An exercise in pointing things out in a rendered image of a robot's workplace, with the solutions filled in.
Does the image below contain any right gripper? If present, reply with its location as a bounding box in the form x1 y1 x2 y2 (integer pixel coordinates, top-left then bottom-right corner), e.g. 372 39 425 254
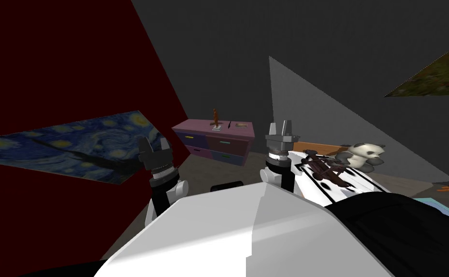
265 119 301 154

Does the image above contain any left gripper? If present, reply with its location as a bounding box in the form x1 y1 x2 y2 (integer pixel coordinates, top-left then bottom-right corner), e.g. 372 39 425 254
137 136 174 171

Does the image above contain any pink dresser with drawers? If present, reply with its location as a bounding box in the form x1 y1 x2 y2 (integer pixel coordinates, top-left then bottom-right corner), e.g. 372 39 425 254
171 108 256 167

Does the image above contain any blue starry night painting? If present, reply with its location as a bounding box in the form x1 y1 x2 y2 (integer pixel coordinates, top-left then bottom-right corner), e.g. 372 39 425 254
0 110 172 186

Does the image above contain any white black spotted bed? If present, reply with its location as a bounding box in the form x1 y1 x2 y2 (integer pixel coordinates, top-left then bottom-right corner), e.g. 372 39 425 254
290 141 389 211

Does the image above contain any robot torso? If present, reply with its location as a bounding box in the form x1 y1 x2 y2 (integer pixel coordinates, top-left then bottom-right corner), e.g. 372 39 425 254
93 180 399 277

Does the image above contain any green landscape picture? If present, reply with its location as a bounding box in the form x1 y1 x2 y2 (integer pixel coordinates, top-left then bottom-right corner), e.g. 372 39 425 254
384 36 449 98

